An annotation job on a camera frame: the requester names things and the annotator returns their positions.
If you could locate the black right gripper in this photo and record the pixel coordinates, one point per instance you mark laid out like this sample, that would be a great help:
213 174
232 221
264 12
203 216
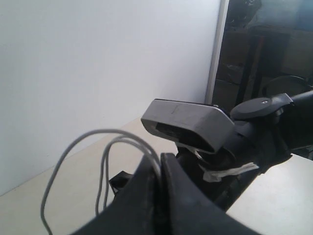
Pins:
119 181

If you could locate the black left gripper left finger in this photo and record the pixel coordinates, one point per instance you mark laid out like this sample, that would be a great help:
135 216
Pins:
132 212

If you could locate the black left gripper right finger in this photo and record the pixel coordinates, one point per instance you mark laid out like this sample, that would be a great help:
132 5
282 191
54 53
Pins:
188 210

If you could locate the dark background shelving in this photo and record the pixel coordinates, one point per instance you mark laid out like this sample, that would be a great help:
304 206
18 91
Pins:
267 50

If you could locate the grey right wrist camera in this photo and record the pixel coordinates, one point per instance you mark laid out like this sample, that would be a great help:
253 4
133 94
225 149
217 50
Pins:
202 127

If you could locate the white tape strip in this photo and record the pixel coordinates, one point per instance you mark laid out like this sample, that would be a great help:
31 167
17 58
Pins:
215 176

